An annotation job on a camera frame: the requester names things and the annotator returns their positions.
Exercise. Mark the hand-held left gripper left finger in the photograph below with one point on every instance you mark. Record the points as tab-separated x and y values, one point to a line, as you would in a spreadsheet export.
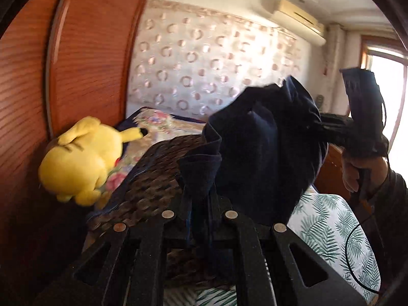
172	221

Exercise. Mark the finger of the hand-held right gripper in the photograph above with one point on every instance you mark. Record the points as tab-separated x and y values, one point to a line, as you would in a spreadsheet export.
334	130

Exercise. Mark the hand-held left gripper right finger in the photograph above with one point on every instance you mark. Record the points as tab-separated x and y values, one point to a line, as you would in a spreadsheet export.
229	221

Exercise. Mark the navy printed t-shirt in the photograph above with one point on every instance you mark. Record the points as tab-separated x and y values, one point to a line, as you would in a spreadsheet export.
261	153

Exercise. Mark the person's right forearm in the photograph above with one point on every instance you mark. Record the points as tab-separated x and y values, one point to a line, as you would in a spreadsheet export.
392	194

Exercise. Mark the person's right hand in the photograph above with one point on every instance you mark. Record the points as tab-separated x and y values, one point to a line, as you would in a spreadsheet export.
371	162

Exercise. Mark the window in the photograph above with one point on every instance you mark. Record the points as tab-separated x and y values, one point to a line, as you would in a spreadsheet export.
389	86

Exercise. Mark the wooden side cabinet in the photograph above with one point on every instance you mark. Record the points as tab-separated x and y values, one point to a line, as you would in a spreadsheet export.
331	172

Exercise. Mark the dark circle-patterned pillow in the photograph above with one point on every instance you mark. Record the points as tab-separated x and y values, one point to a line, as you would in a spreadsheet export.
153	172

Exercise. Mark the floral window curtain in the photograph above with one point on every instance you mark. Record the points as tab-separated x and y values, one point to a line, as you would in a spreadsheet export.
333	63

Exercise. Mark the palm leaf printed cloth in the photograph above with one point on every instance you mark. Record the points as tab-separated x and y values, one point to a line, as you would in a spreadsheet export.
322	226

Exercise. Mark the floral blanket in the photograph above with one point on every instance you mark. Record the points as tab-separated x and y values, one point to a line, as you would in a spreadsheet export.
159	121

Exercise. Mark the white air conditioner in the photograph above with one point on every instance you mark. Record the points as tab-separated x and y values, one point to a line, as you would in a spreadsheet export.
299	28

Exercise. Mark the yellow plush toy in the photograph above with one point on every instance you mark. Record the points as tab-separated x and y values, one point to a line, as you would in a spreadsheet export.
79	162

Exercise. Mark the beige air conditioner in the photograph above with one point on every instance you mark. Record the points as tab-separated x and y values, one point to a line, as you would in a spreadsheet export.
299	14

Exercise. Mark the sheer circle-patterned curtain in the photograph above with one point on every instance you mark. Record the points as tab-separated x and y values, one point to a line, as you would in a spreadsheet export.
197	57

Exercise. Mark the wooden slatted wardrobe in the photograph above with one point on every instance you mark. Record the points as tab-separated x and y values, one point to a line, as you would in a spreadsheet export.
89	54

